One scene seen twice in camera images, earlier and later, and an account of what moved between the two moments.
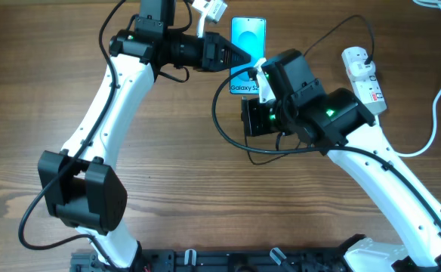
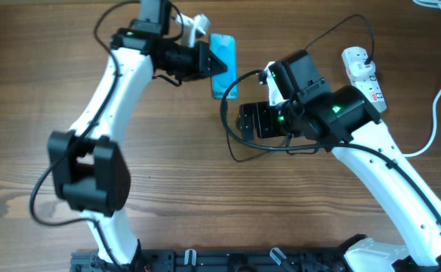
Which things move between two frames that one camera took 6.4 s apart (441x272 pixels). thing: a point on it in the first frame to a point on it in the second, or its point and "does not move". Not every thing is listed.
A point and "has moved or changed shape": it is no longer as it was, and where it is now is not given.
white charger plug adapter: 360,69 does not move
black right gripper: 251,115 does not move
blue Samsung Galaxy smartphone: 249,34 has moved or changed shape
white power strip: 367,90 does not move
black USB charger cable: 297,144 has moved or changed shape
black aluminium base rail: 243,260 does not move
